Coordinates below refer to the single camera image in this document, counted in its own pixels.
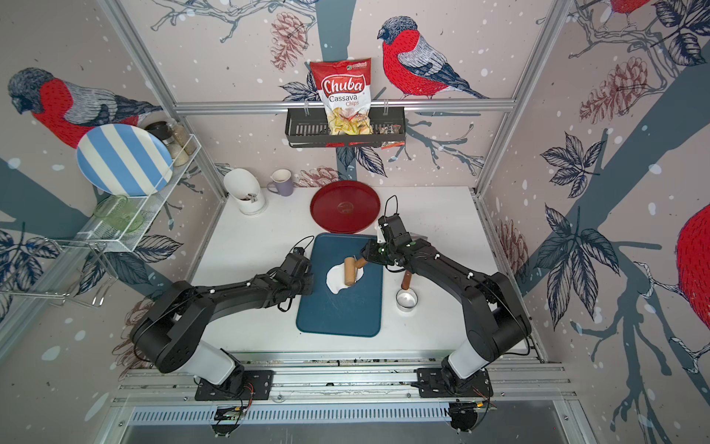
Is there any wooden dough roller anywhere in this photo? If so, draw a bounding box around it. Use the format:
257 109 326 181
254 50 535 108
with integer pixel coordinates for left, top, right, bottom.
344 257 367 287

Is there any white dough piece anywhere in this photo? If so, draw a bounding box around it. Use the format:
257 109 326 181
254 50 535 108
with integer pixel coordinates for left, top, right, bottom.
325 263 350 294

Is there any teal cutting board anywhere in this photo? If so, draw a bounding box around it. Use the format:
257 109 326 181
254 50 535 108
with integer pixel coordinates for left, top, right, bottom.
296 233 383 338

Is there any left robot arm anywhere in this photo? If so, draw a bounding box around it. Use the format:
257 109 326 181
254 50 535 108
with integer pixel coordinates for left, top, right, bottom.
129 247 314 390

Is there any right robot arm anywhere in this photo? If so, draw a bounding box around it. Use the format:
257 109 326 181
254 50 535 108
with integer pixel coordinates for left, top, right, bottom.
362 214 532 386

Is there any red round tray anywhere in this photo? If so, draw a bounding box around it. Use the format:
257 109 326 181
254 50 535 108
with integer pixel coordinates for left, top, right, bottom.
310 181 381 234

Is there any purple mug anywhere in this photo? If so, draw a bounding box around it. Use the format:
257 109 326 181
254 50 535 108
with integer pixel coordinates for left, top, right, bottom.
267 168 294 197

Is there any white cutlery holder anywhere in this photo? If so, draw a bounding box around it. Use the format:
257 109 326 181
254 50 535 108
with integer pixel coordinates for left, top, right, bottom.
223 168 267 216

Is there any Chuba cassava chips bag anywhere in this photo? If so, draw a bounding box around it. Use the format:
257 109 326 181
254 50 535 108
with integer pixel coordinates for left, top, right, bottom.
311 58 373 136

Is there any green glass cup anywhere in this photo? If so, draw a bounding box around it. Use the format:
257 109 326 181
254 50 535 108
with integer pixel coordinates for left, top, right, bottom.
94 195 144 233

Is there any spice jar dark lid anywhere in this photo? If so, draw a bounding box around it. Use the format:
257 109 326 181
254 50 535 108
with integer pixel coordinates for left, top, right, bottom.
144 121 175 145

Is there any blue striped plate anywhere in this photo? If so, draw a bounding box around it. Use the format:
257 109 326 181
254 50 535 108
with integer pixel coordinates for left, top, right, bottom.
77 124 174 197

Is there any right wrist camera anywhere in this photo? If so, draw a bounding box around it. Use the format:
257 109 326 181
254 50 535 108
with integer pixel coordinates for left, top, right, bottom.
375 225 386 243

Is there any metal spatula wooden handle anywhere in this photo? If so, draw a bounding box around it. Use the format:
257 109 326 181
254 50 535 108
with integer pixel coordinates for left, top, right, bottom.
400 270 412 290

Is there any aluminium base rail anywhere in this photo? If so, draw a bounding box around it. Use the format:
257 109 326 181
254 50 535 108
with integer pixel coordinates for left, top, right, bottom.
106 356 581 436

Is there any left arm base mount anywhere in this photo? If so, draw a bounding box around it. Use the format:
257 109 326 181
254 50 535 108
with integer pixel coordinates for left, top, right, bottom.
194 364 275 403

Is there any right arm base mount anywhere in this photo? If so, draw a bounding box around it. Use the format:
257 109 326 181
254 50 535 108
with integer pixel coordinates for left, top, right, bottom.
411 360 493 399

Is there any black wire wall basket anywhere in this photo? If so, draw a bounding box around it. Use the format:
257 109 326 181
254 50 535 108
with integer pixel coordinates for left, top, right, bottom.
285 107 407 148

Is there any clear wire wall shelf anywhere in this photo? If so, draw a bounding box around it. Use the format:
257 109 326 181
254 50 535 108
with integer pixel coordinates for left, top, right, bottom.
63 125 202 253

